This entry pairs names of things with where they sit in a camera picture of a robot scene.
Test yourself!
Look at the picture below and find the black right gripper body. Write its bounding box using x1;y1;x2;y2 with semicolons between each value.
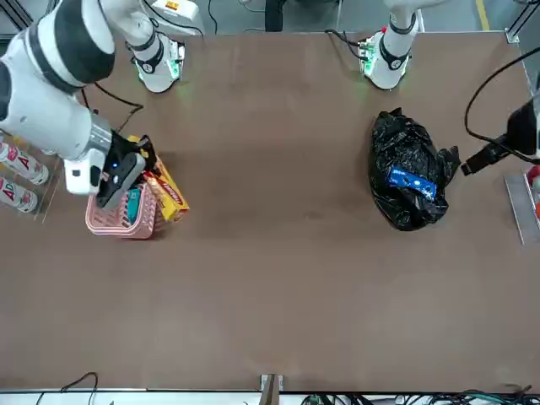
105;131;149;170

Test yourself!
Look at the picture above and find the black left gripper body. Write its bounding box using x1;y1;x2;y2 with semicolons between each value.
507;100;540;156

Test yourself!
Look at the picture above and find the yellow red wafer box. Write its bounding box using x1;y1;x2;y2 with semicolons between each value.
126;134;191;223

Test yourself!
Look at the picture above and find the blue snack box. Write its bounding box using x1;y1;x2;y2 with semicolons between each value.
386;166;438;200

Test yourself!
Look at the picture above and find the pink plastic basket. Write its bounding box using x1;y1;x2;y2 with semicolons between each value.
85;168;165;240

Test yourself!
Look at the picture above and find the black plastic bag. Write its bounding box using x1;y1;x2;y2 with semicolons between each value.
368;107;462;232

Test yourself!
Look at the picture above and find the teal snack box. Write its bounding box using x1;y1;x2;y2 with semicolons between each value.
125;187;143;225

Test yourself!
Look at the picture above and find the clear acrylic bottle shelf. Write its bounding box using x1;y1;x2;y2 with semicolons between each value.
0;138;60;225

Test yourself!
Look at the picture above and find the pink cap white bottle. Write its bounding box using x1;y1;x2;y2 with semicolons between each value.
0;176;40;214
0;141;51;186

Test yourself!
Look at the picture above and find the white controller box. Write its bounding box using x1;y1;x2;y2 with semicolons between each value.
151;0;207;35

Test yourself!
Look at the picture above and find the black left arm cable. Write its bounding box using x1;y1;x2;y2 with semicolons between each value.
464;46;540;165

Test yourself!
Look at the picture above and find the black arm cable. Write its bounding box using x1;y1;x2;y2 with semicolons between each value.
82;82;144;136
464;46;540;165

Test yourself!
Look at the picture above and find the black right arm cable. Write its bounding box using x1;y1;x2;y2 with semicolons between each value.
82;82;144;136

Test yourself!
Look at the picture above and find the aluminium corner post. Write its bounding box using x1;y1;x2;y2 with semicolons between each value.
504;0;540;43

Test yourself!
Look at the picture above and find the black aluminium frame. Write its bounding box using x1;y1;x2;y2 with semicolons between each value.
0;0;34;27

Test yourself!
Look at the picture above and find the black left base cable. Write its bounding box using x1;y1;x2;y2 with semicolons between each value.
323;28;369;59

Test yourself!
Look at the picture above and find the thin black cable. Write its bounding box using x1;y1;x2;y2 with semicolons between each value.
60;370;100;405

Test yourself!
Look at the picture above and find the tangled cable bundle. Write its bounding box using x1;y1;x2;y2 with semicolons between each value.
301;382;540;405

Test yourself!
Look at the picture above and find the aluminium frame post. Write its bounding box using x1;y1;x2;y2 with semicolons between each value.
259;372;284;405

